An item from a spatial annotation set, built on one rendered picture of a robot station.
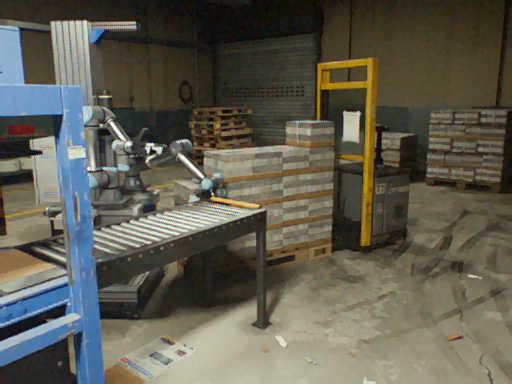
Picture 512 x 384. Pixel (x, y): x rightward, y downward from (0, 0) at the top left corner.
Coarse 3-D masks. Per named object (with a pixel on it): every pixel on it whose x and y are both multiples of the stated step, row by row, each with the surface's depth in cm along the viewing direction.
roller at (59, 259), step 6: (36, 246) 219; (42, 246) 219; (36, 252) 216; (42, 252) 213; (48, 252) 211; (54, 252) 210; (48, 258) 209; (54, 258) 206; (60, 258) 203; (60, 264) 203
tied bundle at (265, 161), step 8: (256, 152) 375; (264, 152) 376; (272, 152) 380; (280, 152) 384; (256, 160) 373; (264, 160) 377; (272, 160) 381; (280, 160) 386; (256, 168) 374; (264, 168) 378; (272, 168) 382; (280, 168) 387
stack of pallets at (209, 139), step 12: (204, 108) 1051; (216, 108) 1042; (228, 108) 1019; (240, 108) 1037; (192, 120) 1024; (204, 120) 1004; (216, 120) 984; (228, 120) 1017; (240, 120) 1056; (192, 132) 1027; (204, 132) 1006; (216, 132) 985; (204, 144) 1019; (216, 144) 1000; (192, 156) 1037; (204, 156) 1018
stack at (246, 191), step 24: (192, 192) 346; (240, 192) 370; (264, 192) 382; (288, 192) 396; (288, 216) 400; (240, 240) 377; (288, 240) 405; (192, 264) 363; (240, 264) 381; (288, 264) 409
